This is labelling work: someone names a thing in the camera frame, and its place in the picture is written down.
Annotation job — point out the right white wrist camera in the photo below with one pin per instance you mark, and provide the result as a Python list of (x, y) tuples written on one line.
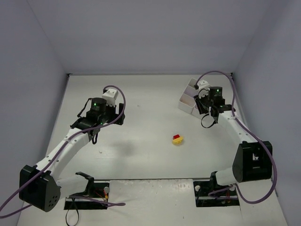
[(201, 84)]

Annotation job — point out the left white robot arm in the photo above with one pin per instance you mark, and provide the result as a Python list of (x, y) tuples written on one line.
[(40, 185)]

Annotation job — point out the yellow half-round lego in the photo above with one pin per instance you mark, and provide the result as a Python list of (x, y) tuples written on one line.
[(178, 141)]

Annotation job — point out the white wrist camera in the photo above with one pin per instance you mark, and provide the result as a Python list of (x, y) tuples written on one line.
[(201, 84), (110, 95)]

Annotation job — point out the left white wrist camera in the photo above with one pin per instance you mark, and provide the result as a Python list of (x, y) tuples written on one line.
[(110, 95)]

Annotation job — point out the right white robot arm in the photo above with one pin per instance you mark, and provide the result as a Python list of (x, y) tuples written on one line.
[(251, 161)]

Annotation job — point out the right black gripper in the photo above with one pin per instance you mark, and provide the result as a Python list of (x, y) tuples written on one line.
[(198, 106)]

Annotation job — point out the left white container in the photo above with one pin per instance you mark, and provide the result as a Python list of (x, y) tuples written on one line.
[(186, 102)]

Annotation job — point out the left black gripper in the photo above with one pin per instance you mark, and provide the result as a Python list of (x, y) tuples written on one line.
[(120, 113)]

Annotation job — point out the right white container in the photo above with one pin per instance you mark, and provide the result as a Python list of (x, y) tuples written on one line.
[(195, 112)]

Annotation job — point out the white container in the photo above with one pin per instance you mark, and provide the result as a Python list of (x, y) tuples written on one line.
[(186, 102), (195, 112)]

